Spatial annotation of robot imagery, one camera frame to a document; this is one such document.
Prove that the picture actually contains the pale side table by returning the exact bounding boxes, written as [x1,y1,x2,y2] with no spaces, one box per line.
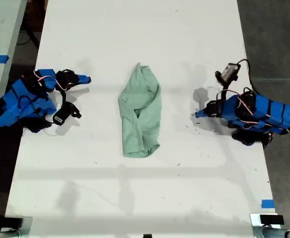
[0,0,28,159]

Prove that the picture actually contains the small black box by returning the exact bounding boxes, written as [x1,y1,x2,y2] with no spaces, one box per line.
[3,217,24,228]
[260,215,285,225]

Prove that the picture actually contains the grey metal pipe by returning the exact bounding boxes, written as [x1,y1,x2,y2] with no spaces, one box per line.
[261,227,290,238]

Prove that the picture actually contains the metal table bracket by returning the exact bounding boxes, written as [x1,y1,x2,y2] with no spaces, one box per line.
[249,213,285,238]
[0,216,33,235]

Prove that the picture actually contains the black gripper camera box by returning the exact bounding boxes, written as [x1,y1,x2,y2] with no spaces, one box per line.
[53,102,82,126]
[214,62,240,86]

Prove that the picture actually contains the pale green T-shirt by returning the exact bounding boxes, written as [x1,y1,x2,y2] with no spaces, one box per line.
[118,62,162,158]

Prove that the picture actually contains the short blue tape strip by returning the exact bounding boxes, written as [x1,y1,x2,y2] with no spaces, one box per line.
[261,199,276,209]

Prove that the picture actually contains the black camera cable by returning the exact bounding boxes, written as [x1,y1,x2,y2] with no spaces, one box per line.
[235,58,259,95]

